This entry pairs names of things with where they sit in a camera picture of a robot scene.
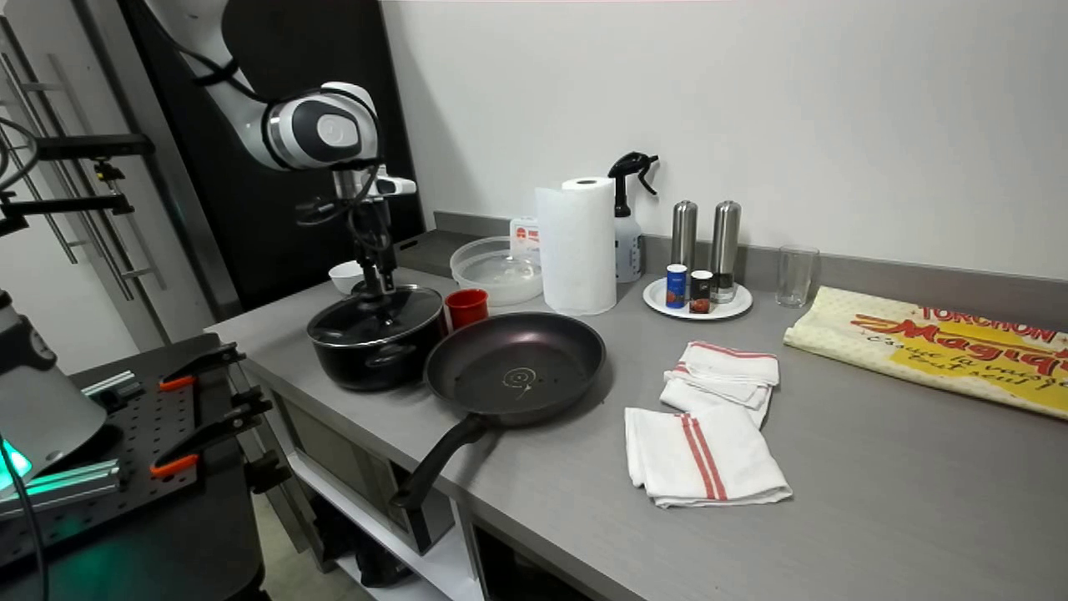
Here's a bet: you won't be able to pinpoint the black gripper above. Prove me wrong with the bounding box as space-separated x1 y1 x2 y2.
340 190 405 298

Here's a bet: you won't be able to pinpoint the glass lid with black knob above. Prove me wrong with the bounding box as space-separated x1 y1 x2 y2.
309 281 449 341

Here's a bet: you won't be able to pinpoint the small white bowl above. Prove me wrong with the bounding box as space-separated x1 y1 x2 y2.
328 256 371 298

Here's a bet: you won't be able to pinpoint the black cooking pot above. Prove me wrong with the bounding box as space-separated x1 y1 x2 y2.
304 281 450 399

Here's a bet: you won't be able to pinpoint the red cup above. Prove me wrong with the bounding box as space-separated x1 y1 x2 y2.
441 288 493 333

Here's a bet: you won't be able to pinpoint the clear plastic container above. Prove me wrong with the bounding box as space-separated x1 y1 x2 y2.
449 234 549 307

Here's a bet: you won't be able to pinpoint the white labelled box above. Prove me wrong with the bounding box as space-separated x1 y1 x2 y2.
507 213 543 270

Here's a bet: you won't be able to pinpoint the black frying pan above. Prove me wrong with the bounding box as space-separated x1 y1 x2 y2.
399 311 612 517

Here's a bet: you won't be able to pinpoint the white paper towel roll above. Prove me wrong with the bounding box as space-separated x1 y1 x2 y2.
534 174 620 318

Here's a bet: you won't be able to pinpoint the spray bottle with black trigger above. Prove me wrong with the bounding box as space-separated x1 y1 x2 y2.
606 150 665 292

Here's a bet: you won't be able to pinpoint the small blue bottle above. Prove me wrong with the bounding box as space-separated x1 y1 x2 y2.
665 262 696 311

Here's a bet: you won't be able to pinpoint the steel shaker mill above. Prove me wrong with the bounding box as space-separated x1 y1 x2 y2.
667 197 702 274
707 197 745 292

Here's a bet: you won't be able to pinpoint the small brown jar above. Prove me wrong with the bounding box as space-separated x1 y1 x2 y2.
688 266 719 318

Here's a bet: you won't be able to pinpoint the white plate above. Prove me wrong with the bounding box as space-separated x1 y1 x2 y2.
640 274 757 327

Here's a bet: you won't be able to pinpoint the black perforated robot table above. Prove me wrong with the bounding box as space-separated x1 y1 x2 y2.
0 331 276 601

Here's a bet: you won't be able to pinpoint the white towel with red stripes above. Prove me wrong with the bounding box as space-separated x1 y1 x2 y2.
657 337 786 432
620 403 799 511

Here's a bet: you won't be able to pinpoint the clear glass tumbler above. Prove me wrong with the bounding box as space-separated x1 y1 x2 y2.
776 246 823 311

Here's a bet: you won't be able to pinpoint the yellow red patterned towel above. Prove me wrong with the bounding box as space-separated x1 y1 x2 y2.
781 285 1068 426

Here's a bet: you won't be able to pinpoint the black clamp with orange handle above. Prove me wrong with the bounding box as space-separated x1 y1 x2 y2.
146 386 276 485
154 341 246 396

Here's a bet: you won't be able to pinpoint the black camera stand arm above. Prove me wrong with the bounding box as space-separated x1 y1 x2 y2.
0 131 158 242

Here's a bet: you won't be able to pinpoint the aluminium rail bars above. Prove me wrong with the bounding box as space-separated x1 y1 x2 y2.
0 457 124 515

